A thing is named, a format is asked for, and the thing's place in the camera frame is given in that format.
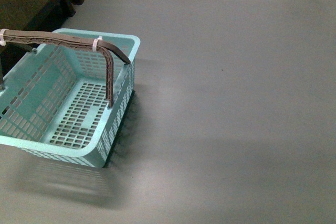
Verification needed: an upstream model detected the light blue plastic basket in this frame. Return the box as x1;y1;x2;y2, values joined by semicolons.
1;29;140;167

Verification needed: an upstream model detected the white zip tie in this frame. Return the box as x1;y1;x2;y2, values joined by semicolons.
92;36;102;52
0;28;8;47

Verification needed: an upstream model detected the white zip tie left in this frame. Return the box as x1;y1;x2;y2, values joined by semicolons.
0;28;8;47

